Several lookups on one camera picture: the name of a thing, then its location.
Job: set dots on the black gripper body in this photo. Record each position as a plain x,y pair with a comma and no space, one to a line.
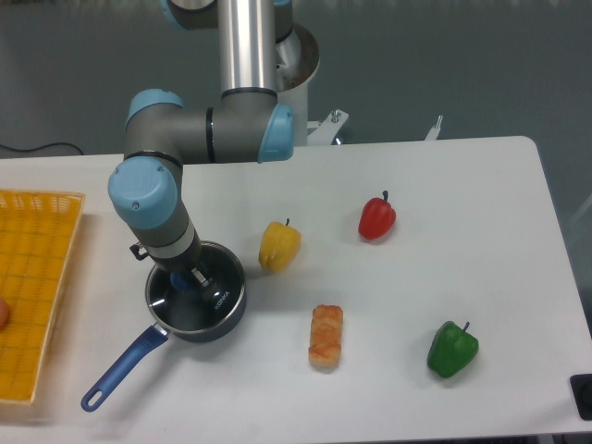
182,263

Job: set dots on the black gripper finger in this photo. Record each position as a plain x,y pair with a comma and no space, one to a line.
208,288

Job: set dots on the glass pot lid blue knob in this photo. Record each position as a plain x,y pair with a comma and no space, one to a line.
176,304

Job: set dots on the dark blue saucepan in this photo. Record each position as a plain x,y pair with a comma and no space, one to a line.
213,255

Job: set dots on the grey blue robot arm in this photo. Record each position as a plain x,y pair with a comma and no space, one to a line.
249,125

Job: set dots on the yellow bell pepper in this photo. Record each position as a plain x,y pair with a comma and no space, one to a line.
279,245

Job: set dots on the braided bread loaf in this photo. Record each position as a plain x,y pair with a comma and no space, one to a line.
325,347

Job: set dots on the yellow woven basket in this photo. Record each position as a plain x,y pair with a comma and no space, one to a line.
38,230

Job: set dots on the red bell pepper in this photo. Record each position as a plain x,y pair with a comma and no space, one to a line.
377,218

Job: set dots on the green bell pepper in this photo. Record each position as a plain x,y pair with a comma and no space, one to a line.
452,349

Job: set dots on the black device at table edge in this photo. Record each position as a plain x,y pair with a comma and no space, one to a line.
582,393

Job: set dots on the white table bracket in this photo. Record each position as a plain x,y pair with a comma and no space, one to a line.
434,132

